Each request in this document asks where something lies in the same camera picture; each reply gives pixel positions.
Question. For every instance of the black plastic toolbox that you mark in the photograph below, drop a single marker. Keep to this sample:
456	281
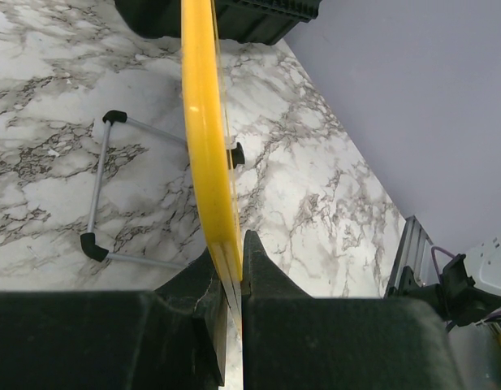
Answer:
265	22

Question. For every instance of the aluminium frame rail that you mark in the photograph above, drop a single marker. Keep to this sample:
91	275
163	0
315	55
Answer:
411	260

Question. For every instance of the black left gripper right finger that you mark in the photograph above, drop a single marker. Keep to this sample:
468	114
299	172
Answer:
294	341

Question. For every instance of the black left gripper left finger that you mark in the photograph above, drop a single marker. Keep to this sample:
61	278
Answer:
173	337

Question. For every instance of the yellow framed whiteboard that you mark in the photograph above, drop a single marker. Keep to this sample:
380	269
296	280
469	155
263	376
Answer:
207	136

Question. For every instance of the grey wire whiteboard stand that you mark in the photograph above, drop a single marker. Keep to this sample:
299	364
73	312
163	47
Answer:
143	208

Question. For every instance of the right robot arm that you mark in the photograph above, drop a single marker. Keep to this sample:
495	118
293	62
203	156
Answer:
464	290

